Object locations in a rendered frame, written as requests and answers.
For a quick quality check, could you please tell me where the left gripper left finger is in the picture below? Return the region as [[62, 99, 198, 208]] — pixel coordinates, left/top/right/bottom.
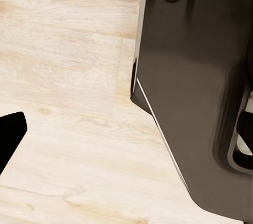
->
[[0, 111, 27, 174]]

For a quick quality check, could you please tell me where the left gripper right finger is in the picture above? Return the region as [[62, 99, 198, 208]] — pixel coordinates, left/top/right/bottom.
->
[[236, 111, 253, 153]]

